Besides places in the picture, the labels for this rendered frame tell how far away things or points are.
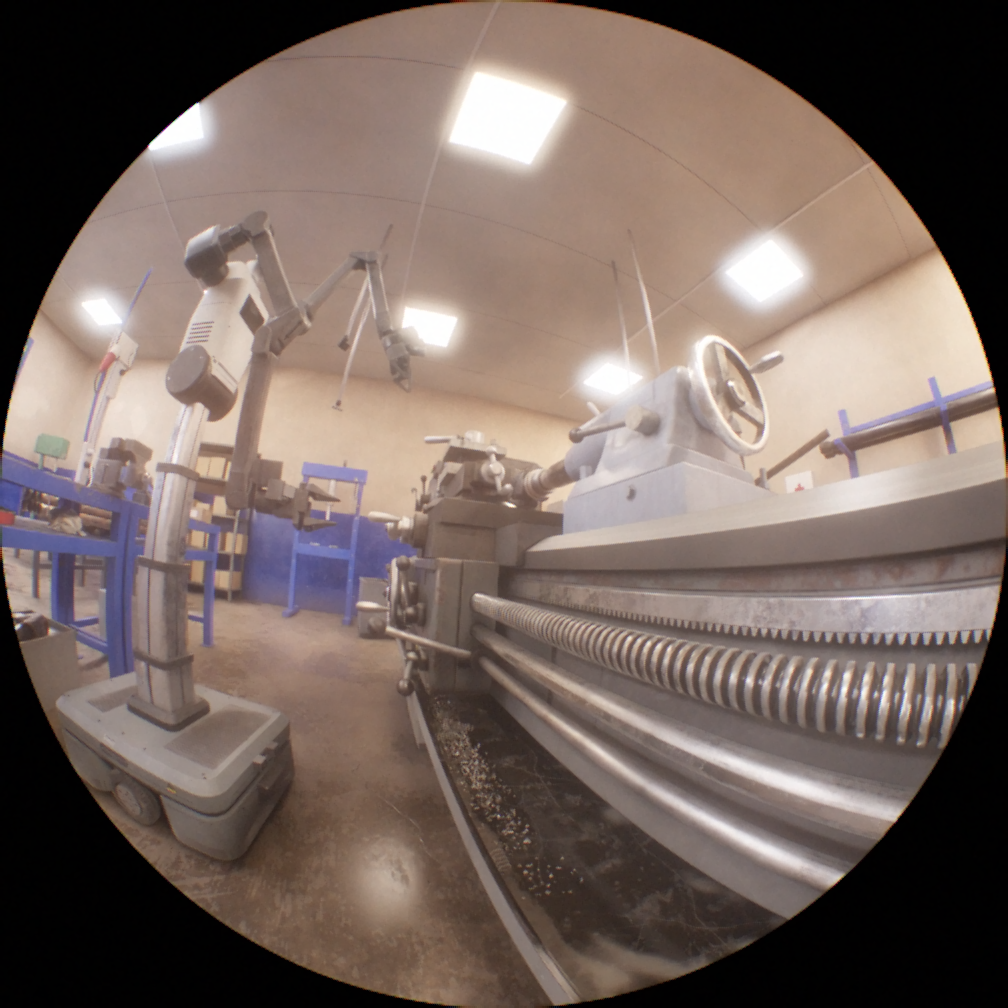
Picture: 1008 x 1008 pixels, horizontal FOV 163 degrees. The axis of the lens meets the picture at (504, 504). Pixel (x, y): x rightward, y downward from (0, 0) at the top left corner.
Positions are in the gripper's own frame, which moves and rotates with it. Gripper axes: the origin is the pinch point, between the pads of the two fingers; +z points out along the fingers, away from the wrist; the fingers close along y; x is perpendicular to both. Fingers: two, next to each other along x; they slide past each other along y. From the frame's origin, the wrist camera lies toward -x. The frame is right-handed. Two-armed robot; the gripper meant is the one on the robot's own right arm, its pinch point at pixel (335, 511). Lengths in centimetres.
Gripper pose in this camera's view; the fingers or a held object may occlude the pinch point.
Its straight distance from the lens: 84.1
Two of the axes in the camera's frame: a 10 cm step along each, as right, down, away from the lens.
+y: 0.1, -9.4, 3.3
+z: 9.4, 1.3, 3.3
